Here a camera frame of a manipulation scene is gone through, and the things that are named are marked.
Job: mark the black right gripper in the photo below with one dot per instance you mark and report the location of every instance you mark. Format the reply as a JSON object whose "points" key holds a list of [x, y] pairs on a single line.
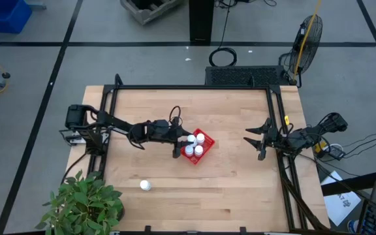
{"points": [[273, 138]]}

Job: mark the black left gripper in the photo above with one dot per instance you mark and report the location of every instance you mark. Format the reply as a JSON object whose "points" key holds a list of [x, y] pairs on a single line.
{"points": [[158, 130]]}

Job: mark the white pill bottle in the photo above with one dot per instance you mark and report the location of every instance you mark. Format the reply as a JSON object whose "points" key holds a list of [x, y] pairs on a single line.
{"points": [[189, 150], [200, 138], [145, 185], [198, 150], [191, 139]]}

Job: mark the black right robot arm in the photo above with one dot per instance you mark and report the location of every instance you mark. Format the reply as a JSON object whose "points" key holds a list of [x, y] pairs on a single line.
{"points": [[305, 137]]}

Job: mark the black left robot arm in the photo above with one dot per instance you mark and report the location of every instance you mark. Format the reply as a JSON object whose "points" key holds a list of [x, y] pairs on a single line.
{"points": [[116, 122]]}

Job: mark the red plastic basket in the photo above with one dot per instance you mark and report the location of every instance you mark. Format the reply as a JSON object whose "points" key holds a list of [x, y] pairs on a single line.
{"points": [[209, 142]]}

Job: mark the yellow tag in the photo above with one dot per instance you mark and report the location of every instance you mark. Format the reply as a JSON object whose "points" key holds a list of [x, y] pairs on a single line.
{"points": [[286, 120]]}

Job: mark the black perforated case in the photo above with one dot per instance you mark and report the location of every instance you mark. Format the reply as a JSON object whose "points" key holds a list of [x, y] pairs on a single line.
{"points": [[240, 75]]}

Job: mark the black power adapter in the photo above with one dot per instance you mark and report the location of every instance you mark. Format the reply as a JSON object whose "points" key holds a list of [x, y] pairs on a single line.
{"points": [[333, 151]]}

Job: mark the white printed paper sheet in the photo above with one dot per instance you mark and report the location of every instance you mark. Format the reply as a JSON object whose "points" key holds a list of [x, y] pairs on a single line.
{"points": [[341, 202]]}

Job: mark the black floor fan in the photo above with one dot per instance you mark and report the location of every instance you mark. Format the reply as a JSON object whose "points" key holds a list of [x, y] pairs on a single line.
{"points": [[313, 42]]}

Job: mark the black pillar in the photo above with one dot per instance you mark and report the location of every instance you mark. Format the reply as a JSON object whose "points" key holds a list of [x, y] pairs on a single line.
{"points": [[201, 19]]}

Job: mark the green potted plant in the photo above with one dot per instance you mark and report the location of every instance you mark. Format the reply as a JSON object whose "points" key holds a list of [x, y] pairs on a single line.
{"points": [[80, 202]]}

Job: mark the grey moulded packing tray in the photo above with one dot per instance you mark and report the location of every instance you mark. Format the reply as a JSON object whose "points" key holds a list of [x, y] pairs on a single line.
{"points": [[145, 13]]}

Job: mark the blue plastic bin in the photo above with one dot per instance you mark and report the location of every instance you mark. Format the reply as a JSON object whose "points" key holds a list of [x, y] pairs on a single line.
{"points": [[2, 16]]}

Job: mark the black metal table frame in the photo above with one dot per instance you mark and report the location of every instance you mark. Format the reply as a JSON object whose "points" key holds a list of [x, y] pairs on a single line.
{"points": [[191, 87]]}

